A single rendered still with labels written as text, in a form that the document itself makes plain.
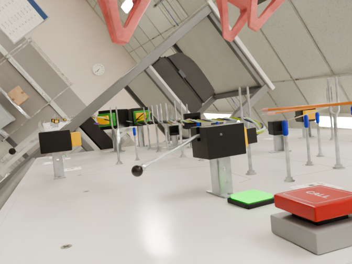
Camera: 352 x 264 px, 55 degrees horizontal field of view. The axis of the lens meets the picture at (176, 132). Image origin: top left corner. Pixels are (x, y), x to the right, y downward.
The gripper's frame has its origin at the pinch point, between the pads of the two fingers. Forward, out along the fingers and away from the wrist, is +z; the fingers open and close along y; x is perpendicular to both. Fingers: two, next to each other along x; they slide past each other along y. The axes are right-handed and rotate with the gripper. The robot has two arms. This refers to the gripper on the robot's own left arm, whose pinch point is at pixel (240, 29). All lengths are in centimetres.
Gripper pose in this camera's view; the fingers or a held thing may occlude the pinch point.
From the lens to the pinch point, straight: 48.0
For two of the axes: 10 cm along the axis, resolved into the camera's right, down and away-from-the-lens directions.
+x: -8.5, -3.2, -4.2
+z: -2.9, 9.5, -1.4
